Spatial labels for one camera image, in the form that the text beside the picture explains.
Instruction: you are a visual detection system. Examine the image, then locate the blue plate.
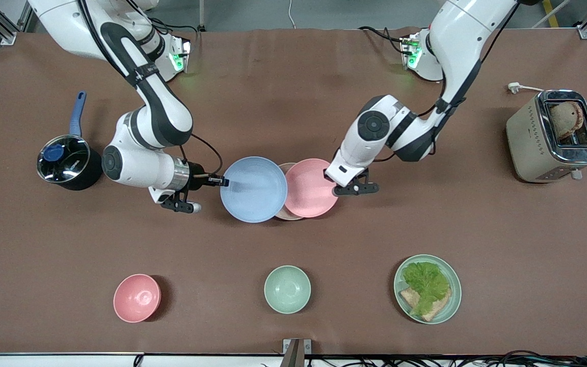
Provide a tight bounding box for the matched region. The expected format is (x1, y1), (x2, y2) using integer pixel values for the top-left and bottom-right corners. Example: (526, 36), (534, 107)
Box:
(220, 156), (288, 223)

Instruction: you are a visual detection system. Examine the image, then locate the pink plate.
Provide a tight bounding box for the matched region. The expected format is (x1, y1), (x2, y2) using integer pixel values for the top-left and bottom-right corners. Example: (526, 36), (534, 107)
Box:
(284, 159), (339, 218)

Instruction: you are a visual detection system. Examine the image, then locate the beige plate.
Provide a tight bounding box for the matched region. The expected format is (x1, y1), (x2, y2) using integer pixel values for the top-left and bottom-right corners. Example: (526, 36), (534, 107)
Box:
(275, 163), (305, 221)

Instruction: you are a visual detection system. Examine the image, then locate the dark blue saucepan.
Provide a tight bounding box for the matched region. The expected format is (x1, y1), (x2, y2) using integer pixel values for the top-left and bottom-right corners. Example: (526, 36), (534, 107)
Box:
(37, 91), (104, 191)

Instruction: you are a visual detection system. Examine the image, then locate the brown table mat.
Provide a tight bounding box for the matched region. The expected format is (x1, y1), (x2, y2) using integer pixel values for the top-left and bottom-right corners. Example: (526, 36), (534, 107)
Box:
(0, 28), (587, 356)

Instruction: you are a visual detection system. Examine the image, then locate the green bowl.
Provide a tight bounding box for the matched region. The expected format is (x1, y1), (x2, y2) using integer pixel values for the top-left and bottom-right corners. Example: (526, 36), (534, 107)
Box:
(264, 265), (311, 314)

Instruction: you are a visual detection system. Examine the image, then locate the glass lid with blue knob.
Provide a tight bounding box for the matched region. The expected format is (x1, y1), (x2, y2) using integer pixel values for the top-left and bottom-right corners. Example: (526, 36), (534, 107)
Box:
(37, 135), (92, 183)

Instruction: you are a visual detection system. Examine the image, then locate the pink bowl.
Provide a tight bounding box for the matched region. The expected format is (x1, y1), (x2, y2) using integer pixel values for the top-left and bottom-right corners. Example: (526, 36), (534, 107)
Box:
(113, 274), (162, 323)

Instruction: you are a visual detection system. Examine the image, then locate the brown toast slice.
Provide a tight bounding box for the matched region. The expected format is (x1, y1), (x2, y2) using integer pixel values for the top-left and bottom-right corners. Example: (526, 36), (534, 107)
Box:
(399, 287), (422, 309)
(416, 291), (452, 322)

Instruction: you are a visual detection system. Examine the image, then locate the green lettuce leaf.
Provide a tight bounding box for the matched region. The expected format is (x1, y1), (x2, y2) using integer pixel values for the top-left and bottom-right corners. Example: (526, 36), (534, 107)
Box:
(402, 261), (451, 317)

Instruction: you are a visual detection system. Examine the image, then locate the green plate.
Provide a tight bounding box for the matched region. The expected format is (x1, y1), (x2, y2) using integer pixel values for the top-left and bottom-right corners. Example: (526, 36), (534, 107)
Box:
(394, 254), (462, 325)

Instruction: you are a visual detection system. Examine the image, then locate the beige chrome toaster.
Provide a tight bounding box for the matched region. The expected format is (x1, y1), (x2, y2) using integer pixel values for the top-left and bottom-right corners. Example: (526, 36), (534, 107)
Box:
(506, 90), (587, 183)

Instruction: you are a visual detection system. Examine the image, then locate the brown bread in toaster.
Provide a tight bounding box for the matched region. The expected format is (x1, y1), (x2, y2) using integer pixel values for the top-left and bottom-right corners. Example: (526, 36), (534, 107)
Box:
(548, 101), (585, 140)

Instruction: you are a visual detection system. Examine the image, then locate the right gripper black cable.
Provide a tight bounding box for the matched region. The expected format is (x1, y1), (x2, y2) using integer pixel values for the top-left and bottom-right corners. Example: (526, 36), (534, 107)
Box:
(184, 134), (223, 177)

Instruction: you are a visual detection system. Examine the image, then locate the right arm base black cable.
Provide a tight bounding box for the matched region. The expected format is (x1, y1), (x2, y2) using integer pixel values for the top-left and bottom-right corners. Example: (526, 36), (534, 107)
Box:
(151, 18), (198, 37)

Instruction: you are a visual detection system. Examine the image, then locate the arm base black cable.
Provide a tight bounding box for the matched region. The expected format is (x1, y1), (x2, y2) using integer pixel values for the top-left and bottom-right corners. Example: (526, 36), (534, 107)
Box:
(151, 18), (198, 37)
(358, 25), (407, 55)

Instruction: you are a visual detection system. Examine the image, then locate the metal clamp bracket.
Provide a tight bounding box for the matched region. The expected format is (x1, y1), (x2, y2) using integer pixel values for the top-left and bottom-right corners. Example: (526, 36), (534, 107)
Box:
(282, 338), (312, 367)

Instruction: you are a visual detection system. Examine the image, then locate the left arm base black cable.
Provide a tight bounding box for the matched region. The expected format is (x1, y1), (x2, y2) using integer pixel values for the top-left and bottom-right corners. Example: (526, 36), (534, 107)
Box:
(358, 25), (407, 55)

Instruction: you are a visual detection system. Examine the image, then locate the white plug with cord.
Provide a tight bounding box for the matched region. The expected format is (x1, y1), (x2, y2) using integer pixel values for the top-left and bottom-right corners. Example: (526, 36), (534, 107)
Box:
(508, 82), (545, 95)

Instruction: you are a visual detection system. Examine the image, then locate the black cable bundle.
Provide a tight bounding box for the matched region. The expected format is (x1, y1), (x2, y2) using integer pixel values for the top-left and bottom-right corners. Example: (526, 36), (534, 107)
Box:
(304, 349), (587, 367)

